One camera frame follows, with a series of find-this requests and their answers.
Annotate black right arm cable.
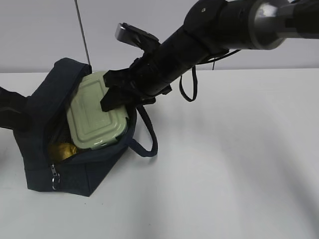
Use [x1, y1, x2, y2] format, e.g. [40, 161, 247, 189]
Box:
[179, 48, 240, 102]

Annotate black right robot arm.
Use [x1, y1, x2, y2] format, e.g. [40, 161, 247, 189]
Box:
[100, 0, 319, 112]

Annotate silver zipper pull ring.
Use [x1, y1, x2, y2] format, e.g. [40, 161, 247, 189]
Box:
[50, 163, 61, 191]

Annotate green lidded glass food container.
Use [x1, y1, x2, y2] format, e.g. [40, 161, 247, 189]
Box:
[67, 71, 129, 150]

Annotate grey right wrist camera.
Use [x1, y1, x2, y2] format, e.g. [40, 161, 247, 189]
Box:
[115, 22, 160, 52]

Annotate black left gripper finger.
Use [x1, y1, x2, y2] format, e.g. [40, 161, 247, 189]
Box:
[0, 87, 31, 131]

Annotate dark navy insulated lunch bag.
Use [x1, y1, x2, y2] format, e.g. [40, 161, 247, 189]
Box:
[13, 58, 158, 197]

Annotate yellow pear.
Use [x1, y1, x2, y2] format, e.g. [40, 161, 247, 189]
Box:
[48, 142, 78, 162]

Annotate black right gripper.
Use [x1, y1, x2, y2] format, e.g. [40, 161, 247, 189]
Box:
[100, 27, 207, 112]

